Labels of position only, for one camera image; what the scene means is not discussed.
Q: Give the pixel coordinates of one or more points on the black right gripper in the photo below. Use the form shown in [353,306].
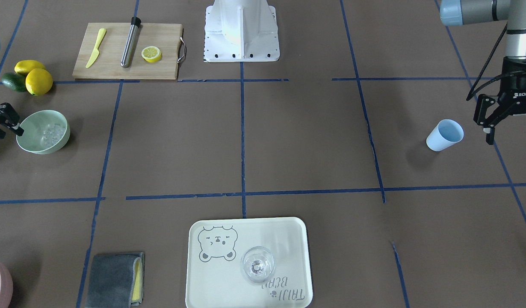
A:
[1,114]

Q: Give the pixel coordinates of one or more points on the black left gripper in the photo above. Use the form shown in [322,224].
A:
[521,89]

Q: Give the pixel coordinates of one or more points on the light blue paper cup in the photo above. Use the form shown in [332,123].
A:
[446,133]

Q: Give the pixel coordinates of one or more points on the light green bowl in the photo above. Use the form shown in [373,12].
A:
[45,132]

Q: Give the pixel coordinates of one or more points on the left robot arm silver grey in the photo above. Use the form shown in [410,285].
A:
[513,12]

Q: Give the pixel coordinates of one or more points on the green lime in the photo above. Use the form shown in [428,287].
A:
[14,81]

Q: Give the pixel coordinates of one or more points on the yellow lemon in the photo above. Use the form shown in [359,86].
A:
[24,67]
[38,82]

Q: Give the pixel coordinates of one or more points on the yellow plastic knife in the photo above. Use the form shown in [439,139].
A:
[95,51]

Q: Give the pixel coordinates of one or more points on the steel muddler black tip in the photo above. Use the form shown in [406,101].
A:
[130,45]

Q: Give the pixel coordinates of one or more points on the lemon half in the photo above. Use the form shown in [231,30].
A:
[151,54]

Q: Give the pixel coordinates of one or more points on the cream bear serving tray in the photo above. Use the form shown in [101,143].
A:
[214,276]

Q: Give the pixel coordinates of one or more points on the clear wine glass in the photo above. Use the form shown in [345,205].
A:
[258,265]

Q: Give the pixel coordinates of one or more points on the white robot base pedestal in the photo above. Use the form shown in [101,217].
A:
[241,31]

